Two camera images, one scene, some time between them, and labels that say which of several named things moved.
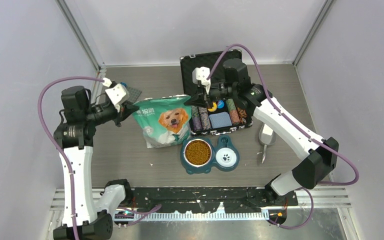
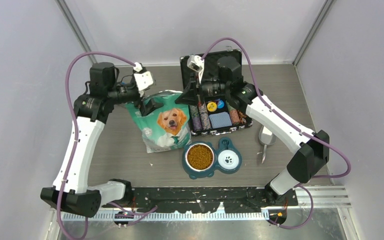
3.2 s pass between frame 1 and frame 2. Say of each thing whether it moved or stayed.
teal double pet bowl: stayed
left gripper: moved
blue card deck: stayed
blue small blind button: stayed
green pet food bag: moved
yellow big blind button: stayed
